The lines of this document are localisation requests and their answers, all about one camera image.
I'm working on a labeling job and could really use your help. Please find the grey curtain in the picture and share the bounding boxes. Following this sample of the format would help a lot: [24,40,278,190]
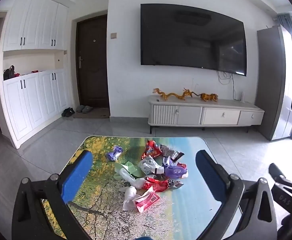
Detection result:
[277,13,292,40]

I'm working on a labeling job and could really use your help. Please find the white built-in cabinet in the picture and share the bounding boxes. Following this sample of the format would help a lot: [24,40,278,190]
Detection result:
[0,0,76,150]

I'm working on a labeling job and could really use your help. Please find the dark brown door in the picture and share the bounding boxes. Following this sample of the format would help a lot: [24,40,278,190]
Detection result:
[75,14,111,109]

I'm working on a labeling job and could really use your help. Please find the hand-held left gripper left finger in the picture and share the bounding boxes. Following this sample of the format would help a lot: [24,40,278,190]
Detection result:
[11,150,94,240]

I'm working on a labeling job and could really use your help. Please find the red and silver wrapper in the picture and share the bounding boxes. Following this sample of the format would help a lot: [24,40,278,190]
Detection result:
[143,176,184,192]

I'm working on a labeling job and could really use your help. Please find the black wall television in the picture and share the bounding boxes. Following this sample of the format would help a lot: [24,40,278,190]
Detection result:
[140,4,247,77]

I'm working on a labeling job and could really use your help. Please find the golden tiger figurine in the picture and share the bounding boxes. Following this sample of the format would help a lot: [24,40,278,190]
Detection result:
[198,92,219,102]

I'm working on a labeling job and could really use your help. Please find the black bag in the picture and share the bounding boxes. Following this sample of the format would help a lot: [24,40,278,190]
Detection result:
[3,65,16,79]

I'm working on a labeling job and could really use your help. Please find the white printed plastic bag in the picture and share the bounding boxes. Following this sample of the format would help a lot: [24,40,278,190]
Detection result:
[138,155,164,175]

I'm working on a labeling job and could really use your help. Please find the brown door mat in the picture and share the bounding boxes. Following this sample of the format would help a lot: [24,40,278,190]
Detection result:
[73,108,111,119]

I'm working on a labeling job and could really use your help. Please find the dark brown wrapper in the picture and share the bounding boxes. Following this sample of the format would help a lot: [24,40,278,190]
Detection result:
[160,144,184,162]

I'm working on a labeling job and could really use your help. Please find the white television stand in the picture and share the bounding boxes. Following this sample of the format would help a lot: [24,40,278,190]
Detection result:
[148,95,265,134]

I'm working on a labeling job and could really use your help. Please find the golden dragon figurine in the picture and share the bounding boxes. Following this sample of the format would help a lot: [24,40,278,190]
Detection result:
[153,88,194,101]

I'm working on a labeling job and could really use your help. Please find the television cables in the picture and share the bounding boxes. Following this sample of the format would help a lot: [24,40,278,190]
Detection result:
[216,70,237,100]

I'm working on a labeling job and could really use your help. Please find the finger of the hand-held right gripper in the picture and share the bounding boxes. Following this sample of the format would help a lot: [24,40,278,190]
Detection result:
[269,163,292,213]

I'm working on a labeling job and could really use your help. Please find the green paper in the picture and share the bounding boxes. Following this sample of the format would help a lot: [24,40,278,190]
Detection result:
[113,161,143,180]

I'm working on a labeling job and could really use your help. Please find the purple packet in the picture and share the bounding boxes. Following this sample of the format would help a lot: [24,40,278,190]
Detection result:
[162,156,188,180]

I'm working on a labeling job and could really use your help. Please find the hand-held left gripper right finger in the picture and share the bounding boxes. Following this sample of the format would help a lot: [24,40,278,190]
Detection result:
[193,149,278,240]

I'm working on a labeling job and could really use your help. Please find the grey tall cabinet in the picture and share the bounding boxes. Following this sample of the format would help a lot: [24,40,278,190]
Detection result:
[257,25,292,141]

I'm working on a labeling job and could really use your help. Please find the red snack bag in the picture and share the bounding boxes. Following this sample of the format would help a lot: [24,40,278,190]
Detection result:
[141,140,164,160]

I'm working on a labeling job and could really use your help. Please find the red and pink box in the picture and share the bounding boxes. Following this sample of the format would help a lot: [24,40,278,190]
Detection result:
[135,192,161,213]

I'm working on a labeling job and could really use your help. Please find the purple crumpled wrapper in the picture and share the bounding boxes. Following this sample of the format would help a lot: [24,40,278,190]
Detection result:
[106,145,124,162]

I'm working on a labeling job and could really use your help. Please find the white tissue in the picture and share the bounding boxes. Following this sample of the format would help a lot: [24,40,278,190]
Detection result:
[122,186,138,212]

